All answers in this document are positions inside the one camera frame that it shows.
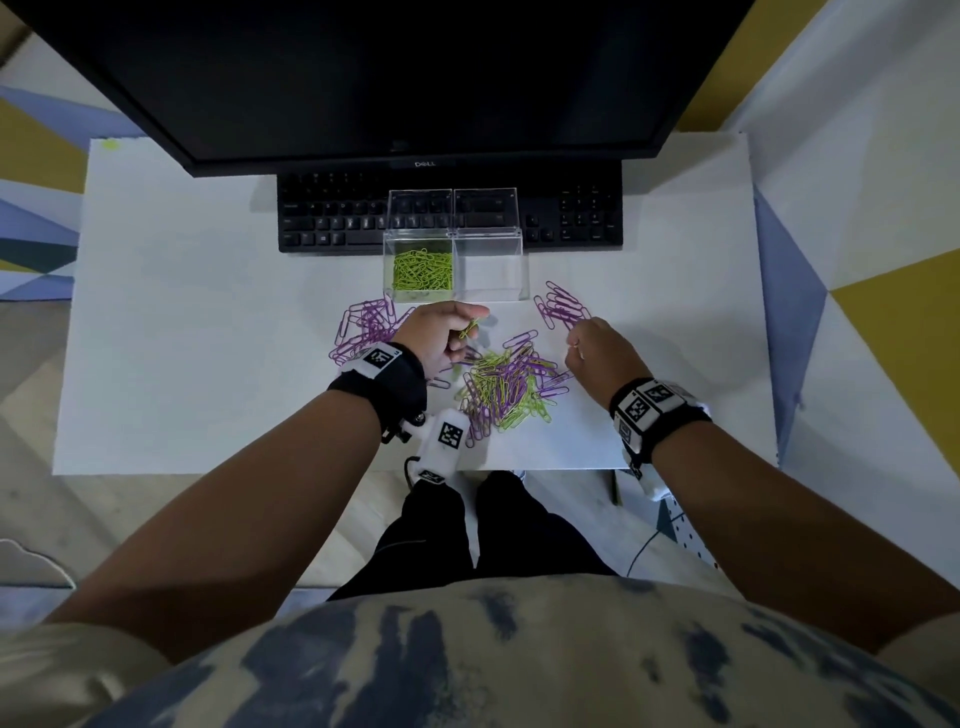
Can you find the person's tie-dye shirt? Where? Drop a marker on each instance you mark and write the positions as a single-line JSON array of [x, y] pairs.
[[487, 660]]

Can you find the person's left hand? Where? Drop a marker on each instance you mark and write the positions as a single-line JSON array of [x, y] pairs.
[[427, 334]]

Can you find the person's right hand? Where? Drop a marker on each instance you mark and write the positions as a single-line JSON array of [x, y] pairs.
[[607, 360]]

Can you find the person's left forearm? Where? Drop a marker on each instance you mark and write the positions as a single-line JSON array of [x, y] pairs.
[[225, 532]]

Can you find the black right wristband with markers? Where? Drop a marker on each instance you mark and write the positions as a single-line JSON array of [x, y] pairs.
[[675, 427]]

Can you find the person's right forearm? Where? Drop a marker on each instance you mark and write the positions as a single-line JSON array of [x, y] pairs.
[[787, 540]]

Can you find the black wristband with markers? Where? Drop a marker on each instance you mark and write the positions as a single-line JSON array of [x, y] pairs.
[[397, 394], [675, 427]]

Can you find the black keyboard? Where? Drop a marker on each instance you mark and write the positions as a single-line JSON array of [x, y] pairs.
[[330, 217]]

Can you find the heap of green paper clips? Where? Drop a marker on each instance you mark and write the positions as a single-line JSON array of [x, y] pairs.
[[422, 270]]

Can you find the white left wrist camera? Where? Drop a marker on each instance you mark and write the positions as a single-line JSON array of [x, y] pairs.
[[446, 442]]

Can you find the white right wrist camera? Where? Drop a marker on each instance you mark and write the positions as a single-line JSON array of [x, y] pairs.
[[654, 486]]

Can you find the pile of mixed paper clips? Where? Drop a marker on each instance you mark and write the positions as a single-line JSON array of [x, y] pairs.
[[510, 390]]

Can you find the single green paper clip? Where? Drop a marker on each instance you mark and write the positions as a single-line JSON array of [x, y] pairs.
[[469, 328]]

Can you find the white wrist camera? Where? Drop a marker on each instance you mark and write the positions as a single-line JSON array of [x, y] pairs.
[[446, 442], [654, 486]]

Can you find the black computer monitor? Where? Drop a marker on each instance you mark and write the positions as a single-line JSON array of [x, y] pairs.
[[375, 67]]

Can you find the person's black trousers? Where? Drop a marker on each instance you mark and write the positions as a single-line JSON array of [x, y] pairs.
[[517, 540]]

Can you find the black left wristband with markers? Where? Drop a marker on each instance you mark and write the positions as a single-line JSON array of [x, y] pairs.
[[397, 394]]

